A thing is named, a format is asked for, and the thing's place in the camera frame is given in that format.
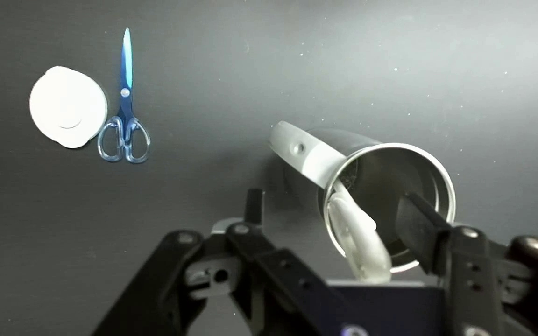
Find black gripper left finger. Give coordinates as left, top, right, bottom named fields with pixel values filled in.
left=90, top=187, right=352, bottom=336

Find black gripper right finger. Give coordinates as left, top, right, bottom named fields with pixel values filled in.
left=397, top=191, right=538, bottom=336

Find white long-handled utensil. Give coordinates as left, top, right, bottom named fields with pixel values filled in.
left=328, top=180, right=397, bottom=288

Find silver metal jar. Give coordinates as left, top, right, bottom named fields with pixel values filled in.
left=268, top=120, right=460, bottom=277

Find white round disc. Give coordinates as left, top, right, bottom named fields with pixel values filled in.
left=29, top=64, right=111, bottom=152

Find blue-handled scissors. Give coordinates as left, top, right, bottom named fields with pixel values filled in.
left=96, top=27, right=154, bottom=167

